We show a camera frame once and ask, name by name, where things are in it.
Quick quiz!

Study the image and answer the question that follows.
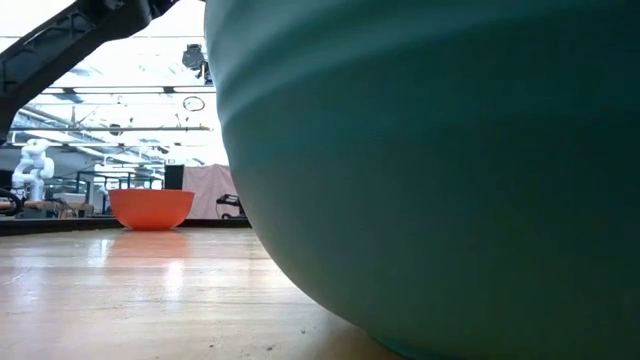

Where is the teal plastic bowl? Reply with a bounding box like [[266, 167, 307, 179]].
[[203, 0, 640, 360]]

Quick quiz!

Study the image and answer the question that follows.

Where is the black wheeled cart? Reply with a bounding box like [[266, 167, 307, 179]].
[[215, 194, 248, 221]]

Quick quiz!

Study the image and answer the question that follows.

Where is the pink hanging cloth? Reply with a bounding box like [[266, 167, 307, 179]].
[[182, 164, 247, 221]]

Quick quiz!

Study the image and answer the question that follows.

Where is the black speaker box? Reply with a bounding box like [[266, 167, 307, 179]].
[[163, 165, 185, 192]]

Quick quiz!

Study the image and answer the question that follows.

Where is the red-orange plastic bowl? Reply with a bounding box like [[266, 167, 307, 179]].
[[107, 188, 196, 232]]

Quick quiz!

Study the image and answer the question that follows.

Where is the black ceiling-hung device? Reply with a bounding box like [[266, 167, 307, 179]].
[[181, 43, 214, 86]]

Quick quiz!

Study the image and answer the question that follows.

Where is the black background rack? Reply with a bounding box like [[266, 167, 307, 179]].
[[74, 171, 164, 217]]

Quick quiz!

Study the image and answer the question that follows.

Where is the wooden background table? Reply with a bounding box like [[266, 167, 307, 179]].
[[22, 199, 96, 219]]

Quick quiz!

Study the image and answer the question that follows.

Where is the black hanging cable ring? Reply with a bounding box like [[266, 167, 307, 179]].
[[181, 95, 207, 113]]

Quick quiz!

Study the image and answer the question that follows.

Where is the grey horizontal metal rail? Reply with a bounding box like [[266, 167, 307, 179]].
[[9, 126, 212, 133]]

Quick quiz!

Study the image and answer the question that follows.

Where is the black aluminium table frame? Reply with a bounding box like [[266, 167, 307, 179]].
[[0, 217, 252, 237]]

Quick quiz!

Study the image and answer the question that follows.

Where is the black arm base cable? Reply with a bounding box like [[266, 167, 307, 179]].
[[0, 186, 25, 218]]

